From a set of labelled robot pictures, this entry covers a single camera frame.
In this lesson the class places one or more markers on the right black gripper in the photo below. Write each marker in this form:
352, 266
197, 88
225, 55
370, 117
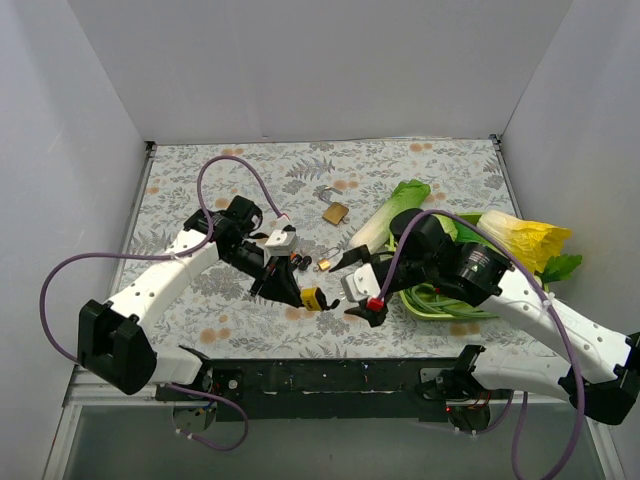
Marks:
399, 278

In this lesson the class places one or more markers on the yellow padlock keys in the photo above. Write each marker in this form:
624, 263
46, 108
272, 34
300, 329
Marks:
337, 303

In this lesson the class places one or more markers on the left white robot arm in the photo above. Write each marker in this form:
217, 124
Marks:
113, 336

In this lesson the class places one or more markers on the orange padlock keys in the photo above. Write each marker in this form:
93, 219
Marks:
300, 262

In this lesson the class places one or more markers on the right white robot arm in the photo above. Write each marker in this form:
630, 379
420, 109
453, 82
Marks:
593, 368

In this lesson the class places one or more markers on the round green cabbage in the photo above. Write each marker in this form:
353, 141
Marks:
449, 226

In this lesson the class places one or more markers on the yellow padlock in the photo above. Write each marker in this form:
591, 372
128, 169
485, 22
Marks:
313, 299

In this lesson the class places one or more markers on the green long beans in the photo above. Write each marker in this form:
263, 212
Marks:
425, 303

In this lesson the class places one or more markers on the green napa cabbage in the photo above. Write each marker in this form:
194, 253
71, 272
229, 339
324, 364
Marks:
376, 230

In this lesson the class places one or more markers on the aluminium frame rail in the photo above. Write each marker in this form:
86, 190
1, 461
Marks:
302, 419

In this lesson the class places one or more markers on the small brass padlock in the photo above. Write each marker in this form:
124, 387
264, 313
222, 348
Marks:
324, 261

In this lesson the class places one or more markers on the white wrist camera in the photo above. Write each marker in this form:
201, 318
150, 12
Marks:
281, 242
362, 286

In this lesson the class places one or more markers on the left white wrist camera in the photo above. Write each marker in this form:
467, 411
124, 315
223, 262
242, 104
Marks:
281, 242

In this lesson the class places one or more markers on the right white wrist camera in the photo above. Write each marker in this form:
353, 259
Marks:
362, 286

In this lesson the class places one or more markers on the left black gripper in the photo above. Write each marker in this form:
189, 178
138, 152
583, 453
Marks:
273, 278

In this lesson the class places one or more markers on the large brass padlock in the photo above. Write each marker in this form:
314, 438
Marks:
336, 212

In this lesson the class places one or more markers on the black base frame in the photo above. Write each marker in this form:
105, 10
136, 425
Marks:
389, 388

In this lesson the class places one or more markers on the floral table mat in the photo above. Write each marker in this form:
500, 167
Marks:
216, 315

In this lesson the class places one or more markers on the green vegetable tray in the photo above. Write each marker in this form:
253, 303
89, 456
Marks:
526, 239

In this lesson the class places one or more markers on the yellow napa cabbage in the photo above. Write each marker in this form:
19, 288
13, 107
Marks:
532, 243

